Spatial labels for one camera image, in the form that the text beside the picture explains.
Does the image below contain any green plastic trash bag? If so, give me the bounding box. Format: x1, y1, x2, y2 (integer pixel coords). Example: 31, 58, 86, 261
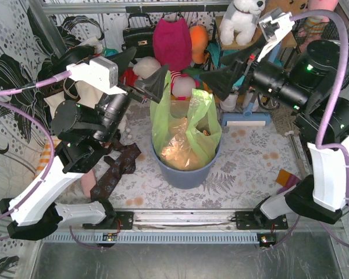
150, 73, 222, 171

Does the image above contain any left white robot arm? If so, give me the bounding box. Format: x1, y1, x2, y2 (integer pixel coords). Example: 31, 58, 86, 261
0, 47, 169, 241

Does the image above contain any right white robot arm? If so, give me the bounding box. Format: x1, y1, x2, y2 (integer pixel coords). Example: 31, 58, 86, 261
200, 40, 349, 229

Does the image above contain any magenta felt bag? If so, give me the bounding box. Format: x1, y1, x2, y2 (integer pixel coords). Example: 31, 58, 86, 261
153, 17, 192, 71

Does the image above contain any cream canvas tote bag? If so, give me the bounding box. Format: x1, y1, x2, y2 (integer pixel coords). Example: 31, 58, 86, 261
45, 78, 103, 118

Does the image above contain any blue trash bin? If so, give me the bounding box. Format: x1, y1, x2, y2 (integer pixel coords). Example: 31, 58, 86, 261
150, 141, 222, 189

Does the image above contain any colourful silk scarf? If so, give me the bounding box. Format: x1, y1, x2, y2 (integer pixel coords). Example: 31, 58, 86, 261
102, 48, 119, 57

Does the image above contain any white fluffy plush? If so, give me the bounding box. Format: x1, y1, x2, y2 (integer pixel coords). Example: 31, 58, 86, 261
133, 56, 161, 80

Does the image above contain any red garment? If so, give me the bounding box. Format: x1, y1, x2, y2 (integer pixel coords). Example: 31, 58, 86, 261
120, 67, 138, 86

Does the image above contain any pink pig plush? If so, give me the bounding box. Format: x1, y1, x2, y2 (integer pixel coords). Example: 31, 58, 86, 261
170, 71, 200, 100

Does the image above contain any black leather handbag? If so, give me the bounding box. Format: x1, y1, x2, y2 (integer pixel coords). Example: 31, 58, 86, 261
122, 13, 156, 58

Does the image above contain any wooden shelf board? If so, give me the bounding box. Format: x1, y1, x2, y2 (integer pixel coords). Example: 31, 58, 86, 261
215, 16, 297, 51

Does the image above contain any white plush dog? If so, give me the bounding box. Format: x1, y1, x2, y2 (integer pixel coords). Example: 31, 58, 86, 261
219, 0, 266, 46

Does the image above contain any black hat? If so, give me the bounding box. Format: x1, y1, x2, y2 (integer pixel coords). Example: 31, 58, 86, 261
58, 45, 95, 66

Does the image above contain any blue floor squeegee head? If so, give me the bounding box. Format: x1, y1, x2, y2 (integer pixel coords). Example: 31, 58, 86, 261
222, 112, 272, 127

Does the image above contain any orange plush toy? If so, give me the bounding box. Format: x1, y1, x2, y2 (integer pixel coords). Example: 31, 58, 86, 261
189, 25, 208, 64

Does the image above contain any brown teddy bear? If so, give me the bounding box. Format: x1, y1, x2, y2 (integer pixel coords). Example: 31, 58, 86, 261
261, 0, 308, 16

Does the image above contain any dark patterned necktie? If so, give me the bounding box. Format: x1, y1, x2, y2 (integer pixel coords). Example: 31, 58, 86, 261
90, 138, 141, 201

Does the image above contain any pink plush toy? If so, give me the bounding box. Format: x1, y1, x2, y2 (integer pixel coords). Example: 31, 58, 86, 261
305, 0, 339, 27

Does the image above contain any orange checkered towel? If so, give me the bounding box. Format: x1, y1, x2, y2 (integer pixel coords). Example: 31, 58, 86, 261
34, 139, 53, 178

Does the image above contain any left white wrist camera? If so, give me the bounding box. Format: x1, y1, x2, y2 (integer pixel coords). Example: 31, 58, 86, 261
66, 56, 126, 95

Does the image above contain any black wire basket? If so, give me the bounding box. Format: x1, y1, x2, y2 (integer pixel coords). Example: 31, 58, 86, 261
293, 18, 349, 90

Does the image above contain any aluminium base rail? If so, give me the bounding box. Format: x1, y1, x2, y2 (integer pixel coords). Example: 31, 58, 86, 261
31, 208, 346, 233

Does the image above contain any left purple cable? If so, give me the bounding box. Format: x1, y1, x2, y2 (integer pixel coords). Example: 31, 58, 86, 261
0, 72, 73, 251

